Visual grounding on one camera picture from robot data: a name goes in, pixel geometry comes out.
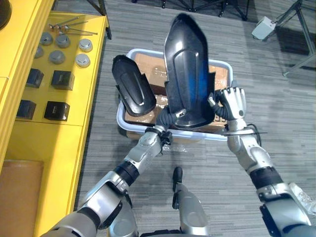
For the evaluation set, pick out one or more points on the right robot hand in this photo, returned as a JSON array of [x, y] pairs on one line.
[[233, 102]]

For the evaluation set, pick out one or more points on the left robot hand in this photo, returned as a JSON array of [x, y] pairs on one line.
[[165, 120]]

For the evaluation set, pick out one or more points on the small black plastic housing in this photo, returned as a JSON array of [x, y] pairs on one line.
[[133, 86]]

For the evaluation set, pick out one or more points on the large black plastic housing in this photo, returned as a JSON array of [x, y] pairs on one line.
[[187, 74]]

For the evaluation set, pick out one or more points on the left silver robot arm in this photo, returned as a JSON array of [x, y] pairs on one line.
[[145, 145]]

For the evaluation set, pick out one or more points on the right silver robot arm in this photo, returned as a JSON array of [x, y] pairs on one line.
[[249, 150]]

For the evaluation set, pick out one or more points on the brown cardboard box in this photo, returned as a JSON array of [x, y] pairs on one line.
[[138, 121]]

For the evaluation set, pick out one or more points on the white plastic bin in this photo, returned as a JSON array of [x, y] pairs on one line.
[[187, 135]]

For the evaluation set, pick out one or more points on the clear plastic wrap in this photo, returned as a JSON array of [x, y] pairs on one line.
[[174, 148]]

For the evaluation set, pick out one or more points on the brown cardboard sheet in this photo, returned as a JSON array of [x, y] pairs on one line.
[[148, 64]]

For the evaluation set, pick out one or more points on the white box device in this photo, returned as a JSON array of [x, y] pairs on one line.
[[263, 27]]

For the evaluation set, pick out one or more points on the grey round metal cap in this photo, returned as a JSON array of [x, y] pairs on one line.
[[62, 40], [85, 45], [46, 38], [82, 60], [38, 51], [56, 57]]

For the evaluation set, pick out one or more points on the small black box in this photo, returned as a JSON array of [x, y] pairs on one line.
[[62, 79], [56, 111], [34, 78], [26, 109]]

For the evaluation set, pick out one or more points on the black stand leg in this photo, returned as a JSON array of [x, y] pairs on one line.
[[105, 17]]

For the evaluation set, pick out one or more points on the long metal bolt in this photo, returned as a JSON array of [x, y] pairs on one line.
[[74, 23], [64, 21], [81, 31]]

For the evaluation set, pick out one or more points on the large brown cardboard carton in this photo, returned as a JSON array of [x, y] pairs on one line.
[[19, 197]]

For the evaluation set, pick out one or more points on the black round object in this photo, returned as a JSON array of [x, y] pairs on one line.
[[5, 13]]

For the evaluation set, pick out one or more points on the grey metal frame stand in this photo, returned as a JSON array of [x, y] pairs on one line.
[[304, 29]]

